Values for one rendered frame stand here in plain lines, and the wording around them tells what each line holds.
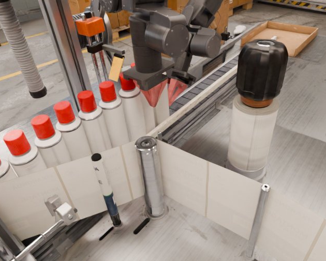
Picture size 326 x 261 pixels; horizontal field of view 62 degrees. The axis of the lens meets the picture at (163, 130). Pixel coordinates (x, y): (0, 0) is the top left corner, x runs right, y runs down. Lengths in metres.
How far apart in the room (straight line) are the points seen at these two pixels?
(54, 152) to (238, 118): 0.36
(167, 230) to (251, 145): 0.23
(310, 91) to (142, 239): 0.80
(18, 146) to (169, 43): 0.31
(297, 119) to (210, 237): 0.53
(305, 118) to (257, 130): 0.42
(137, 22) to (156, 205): 0.35
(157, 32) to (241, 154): 0.29
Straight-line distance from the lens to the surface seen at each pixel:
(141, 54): 0.56
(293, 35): 1.60
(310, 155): 0.74
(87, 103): 0.57
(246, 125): 0.54
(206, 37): 0.74
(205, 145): 0.72
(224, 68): 1.10
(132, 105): 0.64
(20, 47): 0.59
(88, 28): 0.63
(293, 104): 1.01
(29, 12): 6.13
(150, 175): 0.47
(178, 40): 0.49
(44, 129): 0.53
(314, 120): 0.95
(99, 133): 0.60
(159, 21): 0.50
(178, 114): 0.77
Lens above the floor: 1.36
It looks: 38 degrees down
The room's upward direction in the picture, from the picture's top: 5 degrees counter-clockwise
